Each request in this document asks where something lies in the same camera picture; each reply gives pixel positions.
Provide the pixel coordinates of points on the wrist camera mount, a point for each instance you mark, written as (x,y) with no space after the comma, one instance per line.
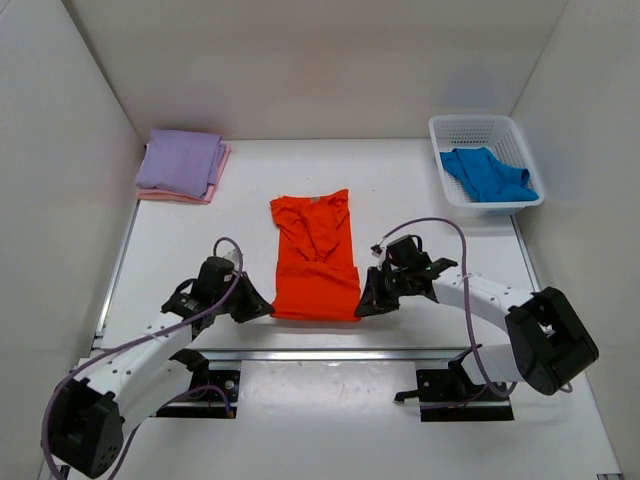
(235,256)
(379,251)

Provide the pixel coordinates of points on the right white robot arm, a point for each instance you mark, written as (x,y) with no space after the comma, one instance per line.
(547,347)

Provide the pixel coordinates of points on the folded pink t-shirt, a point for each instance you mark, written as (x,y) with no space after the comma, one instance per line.
(215,175)

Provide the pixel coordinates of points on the blue t-shirt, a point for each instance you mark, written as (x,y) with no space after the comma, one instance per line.
(485,179)

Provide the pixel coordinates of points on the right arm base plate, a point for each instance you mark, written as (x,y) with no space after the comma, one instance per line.
(446,394)

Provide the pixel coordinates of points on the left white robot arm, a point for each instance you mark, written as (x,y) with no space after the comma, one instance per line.
(102,403)

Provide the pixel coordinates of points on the orange t-shirt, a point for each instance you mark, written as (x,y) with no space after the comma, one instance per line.
(316,278)

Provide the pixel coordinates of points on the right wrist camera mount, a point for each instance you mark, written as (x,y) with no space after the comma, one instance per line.
(379,251)

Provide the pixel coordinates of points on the folded purple t-shirt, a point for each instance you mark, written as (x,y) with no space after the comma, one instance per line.
(181,162)

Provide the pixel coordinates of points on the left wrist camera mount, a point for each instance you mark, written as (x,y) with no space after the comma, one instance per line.
(235,256)

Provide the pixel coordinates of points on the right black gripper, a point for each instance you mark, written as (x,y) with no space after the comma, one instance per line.
(374,302)

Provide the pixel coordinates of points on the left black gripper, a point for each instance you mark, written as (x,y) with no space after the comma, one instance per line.
(254,306)

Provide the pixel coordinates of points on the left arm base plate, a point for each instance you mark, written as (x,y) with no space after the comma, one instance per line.
(212,392)

